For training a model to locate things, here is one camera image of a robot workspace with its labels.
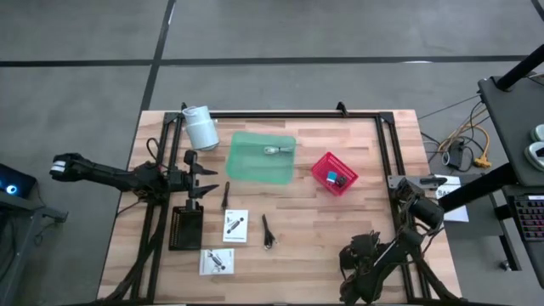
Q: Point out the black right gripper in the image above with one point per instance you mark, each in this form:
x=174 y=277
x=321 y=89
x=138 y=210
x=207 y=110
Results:
x=361 y=251

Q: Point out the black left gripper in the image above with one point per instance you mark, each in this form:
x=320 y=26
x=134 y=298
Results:
x=187 y=180

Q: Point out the black pen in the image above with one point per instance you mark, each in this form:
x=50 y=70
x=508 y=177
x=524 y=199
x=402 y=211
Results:
x=225 y=197

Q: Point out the white product box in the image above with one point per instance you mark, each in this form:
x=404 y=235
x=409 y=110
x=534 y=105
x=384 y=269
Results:
x=227 y=268
x=242 y=214

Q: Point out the black power adapter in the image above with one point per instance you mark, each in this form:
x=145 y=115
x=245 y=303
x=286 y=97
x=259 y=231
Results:
x=341 y=181

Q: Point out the blue white USB wall charger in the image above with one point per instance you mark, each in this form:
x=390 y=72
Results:
x=332 y=177

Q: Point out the small metal tool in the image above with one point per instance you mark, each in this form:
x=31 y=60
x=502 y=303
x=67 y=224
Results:
x=278 y=149

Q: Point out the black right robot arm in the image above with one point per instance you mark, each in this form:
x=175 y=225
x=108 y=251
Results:
x=391 y=259

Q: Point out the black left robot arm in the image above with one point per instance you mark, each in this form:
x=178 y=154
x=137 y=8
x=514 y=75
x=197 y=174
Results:
x=106 y=176

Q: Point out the teal translucent plastic bin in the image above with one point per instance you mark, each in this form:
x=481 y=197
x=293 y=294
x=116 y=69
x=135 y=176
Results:
x=255 y=170

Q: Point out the black plastic mesh basket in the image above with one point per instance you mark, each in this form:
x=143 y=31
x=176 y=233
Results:
x=185 y=229

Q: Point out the red plastic mesh basket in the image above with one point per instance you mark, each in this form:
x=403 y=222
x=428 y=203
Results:
x=346 y=172

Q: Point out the white paper sheet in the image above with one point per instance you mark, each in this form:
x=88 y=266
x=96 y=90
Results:
x=457 y=212

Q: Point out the black power brick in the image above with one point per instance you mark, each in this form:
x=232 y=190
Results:
x=457 y=153

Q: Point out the black keyboard desk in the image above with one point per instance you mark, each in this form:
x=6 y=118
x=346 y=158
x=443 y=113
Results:
x=523 y=255

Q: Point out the black backlit keyboard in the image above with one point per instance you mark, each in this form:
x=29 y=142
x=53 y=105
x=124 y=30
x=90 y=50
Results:
x=531 y=217

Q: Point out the black device blue light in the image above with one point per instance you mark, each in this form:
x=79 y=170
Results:
x=13 y=183

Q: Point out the dark grey desk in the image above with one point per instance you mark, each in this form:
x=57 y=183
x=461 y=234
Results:
x=510 y=119

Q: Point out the white green controller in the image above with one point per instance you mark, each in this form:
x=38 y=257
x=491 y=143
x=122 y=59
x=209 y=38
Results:
x=536 y=134
x=535 y=155

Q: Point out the black diagonal pole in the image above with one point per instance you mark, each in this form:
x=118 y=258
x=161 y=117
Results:
x=518 y=70

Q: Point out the grey metal bracket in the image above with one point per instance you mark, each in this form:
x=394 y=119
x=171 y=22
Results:
x=399 y=182

